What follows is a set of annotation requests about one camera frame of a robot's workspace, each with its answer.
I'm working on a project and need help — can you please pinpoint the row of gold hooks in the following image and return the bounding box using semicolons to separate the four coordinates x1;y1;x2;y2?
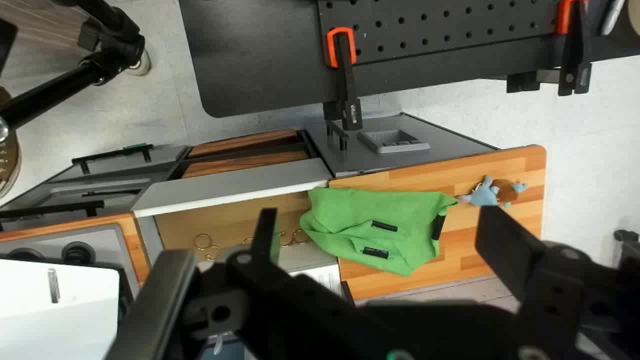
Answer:
193;228;311;261

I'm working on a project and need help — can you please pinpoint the black door handle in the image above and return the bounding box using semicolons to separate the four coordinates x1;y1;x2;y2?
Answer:
71;143;154;175
325;120;350;151
0;200;105;221

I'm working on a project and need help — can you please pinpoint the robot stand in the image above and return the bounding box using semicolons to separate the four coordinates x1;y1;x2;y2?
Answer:
178;0;640;119

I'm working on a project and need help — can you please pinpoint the orange and black clamp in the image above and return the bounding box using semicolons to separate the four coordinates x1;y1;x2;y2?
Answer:
506;0;594;97
322;27;364;132

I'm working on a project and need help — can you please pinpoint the stove knob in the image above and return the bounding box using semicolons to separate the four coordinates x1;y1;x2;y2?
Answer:
7;247;46;262
61;241;97;266

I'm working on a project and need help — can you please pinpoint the white appliance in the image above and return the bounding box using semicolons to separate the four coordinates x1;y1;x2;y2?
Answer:
0;258;122;360

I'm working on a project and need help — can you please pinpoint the green cloth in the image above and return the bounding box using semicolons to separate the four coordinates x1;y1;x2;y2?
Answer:
299;187;459;277

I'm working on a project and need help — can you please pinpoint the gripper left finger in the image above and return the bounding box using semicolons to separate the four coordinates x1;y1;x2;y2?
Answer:
182;208;362;360

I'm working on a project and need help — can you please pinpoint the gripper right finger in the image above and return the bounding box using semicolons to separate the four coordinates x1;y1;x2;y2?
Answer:
474;205;640;360

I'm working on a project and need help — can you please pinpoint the blue and brown plush toy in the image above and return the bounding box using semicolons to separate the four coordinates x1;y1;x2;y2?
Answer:
457;175;529;209

